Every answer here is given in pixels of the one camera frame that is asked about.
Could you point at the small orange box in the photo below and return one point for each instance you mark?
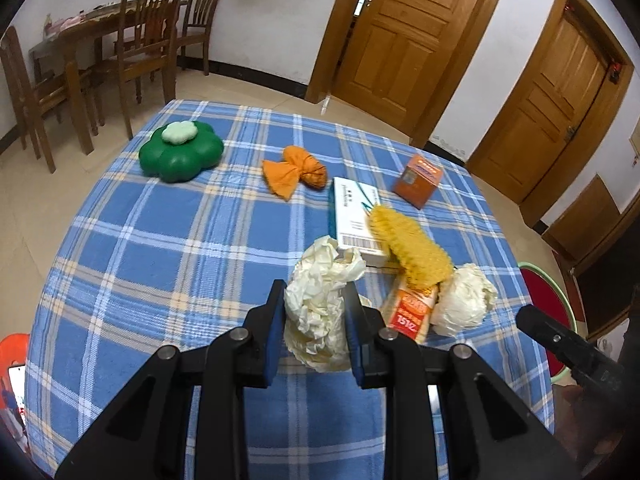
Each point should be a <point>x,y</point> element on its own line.
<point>415,185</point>

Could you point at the orange snack packet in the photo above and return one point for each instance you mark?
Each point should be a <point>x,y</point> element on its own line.
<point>410,315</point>

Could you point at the smartphone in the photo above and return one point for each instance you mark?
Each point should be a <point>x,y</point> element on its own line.
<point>17,400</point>

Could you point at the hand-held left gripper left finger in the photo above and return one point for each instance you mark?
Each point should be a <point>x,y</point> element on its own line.
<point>275,345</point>

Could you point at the wooden dining table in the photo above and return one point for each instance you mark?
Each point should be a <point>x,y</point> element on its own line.
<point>85,27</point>

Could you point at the orange plastic stool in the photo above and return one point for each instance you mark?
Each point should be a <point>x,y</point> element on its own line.
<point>12,350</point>

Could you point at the low wooden cabinet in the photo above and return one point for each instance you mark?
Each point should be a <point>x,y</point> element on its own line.
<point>585,220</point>

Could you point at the white paper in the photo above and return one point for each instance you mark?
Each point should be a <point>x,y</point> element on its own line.
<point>315,305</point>

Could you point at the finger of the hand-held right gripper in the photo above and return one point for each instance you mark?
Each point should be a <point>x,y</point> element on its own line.
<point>545,327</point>

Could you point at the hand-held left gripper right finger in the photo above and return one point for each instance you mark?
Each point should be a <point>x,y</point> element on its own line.
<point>353,355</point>

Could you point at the knotted orange cloth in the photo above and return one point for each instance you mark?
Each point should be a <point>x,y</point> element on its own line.
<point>300,165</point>

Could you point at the pink items on dining table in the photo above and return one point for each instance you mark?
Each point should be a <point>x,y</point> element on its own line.
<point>62,22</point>

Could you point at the wooden dining chair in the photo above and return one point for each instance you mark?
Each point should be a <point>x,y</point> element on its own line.
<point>200,10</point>
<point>145,20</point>
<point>30,95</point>

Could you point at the white paper ball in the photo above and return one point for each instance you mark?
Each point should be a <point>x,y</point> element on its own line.
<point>465,300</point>

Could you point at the blue plaid tablecloth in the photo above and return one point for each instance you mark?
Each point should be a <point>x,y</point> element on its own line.
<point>175,260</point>

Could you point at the green flower-shaped container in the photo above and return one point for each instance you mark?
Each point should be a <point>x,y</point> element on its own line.
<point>175,160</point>

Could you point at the white and teal box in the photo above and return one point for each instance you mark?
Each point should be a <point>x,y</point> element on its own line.
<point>352,220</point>

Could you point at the wooden panel door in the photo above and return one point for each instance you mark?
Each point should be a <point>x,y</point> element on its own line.
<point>405,35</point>
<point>545,110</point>

